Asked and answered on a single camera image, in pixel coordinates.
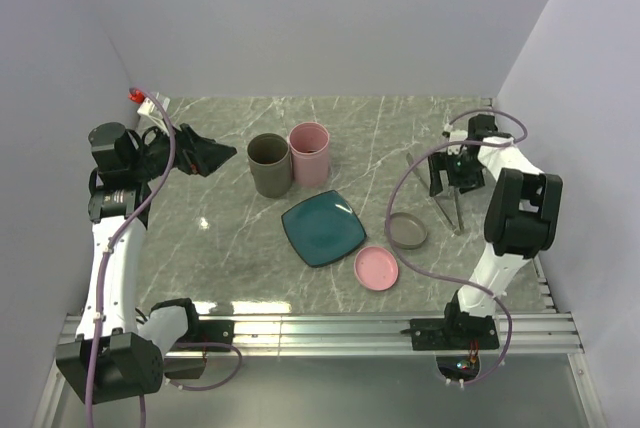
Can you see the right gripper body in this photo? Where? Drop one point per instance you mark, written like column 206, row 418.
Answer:
column 463, row 170

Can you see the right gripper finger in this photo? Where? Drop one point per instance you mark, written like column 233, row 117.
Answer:
column 437, row 165
column 470, row 179

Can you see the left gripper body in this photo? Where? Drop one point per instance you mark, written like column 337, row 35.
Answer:
column 185, row 159

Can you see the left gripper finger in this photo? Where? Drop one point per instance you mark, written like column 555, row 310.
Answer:
column 211, row 158
column 196, row 143

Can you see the metal serving tongs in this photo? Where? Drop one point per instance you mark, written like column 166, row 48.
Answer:
column 446, row 205

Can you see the grey cylindrical container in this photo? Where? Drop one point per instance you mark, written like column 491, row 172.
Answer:
column 269, row 160

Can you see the grey round lid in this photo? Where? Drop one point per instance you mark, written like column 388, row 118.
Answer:
column 406, row 231

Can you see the pink cylindrical container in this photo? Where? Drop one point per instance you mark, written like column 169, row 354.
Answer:
column 309, row 145

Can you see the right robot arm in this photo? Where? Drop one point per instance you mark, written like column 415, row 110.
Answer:
column 520, row 221

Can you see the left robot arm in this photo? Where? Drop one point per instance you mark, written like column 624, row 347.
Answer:
column 113, row 355

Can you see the teal square plate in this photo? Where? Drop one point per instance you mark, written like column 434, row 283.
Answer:
column 323, row 229

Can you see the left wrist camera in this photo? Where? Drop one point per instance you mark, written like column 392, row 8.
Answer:
column 147, row 108

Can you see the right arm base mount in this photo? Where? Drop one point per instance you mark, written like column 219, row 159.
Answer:
column 440, row 335

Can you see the aluminium rail frame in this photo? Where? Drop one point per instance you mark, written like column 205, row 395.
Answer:
column 312, row 347

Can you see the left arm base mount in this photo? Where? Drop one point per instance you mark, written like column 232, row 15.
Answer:
column 188, row 357

